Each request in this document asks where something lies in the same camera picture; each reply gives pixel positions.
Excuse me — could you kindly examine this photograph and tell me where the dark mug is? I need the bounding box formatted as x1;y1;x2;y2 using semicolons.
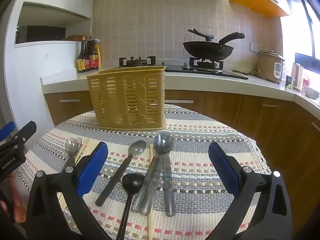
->
285;75;296;90

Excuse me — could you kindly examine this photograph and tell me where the slim dark sauce bottle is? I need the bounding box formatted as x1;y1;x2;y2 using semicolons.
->
77;36;88;73

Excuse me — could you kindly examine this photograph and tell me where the black burner pan support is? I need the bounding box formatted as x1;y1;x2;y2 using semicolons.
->
189;57;224;69
119;56;157;68

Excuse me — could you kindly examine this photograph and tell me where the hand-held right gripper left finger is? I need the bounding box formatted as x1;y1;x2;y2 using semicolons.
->
26;141;112;240

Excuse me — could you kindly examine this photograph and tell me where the dark framed window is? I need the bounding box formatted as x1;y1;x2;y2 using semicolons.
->
295;0;320;74

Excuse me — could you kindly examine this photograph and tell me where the black plastic spoon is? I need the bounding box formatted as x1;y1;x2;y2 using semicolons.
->
115;173;145;240

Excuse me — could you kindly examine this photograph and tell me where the yellow plastic utensil basket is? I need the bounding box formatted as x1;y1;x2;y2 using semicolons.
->
86;66;167;131

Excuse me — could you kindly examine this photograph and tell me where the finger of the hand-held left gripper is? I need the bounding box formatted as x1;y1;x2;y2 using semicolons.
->
0;121;16;142
11;120;37;147

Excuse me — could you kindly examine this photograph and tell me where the dark grey long spoon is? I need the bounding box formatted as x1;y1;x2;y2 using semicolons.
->
95;140;147;207

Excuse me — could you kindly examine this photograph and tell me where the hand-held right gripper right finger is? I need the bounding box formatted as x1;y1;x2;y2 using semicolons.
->
207;141;293;240

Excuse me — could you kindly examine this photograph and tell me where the black glass gas cooktop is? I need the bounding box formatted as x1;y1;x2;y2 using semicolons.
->
119;55;249;80

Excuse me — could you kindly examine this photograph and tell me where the white kitchen countertop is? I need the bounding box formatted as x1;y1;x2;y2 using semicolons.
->
41;65;320;120

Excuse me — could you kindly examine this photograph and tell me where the striped woven tablecloth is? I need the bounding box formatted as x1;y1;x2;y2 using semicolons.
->
10;104;273;240

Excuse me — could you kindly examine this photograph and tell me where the large dark sauce bottle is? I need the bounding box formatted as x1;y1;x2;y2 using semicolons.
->
86;35;100;70

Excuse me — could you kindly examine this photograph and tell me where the black power cable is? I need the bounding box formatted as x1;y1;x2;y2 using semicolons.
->
232;69;259;76

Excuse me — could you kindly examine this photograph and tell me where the person's left hand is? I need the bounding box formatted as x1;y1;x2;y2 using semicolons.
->
7;177;27;223

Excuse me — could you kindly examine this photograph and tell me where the light wooden chopstick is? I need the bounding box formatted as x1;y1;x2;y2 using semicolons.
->
147;144;155;240

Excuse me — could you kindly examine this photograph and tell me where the grey bowl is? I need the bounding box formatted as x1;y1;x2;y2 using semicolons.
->
302;85;320;99

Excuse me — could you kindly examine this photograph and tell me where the beige rice cooker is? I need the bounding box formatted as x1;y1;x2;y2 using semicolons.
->
257;50;285;84

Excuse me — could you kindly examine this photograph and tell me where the black wok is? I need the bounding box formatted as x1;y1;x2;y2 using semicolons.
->
182;32;245;61

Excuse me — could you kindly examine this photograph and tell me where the clear grey plastic spoon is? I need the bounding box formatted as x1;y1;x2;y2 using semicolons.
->
61;137;82;173

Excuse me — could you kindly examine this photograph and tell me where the wooden base cabinet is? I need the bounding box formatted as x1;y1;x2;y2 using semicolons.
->
44;90;320;227

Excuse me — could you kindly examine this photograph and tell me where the yellow oil bottle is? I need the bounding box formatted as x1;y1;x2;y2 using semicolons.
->
96;39;102;68

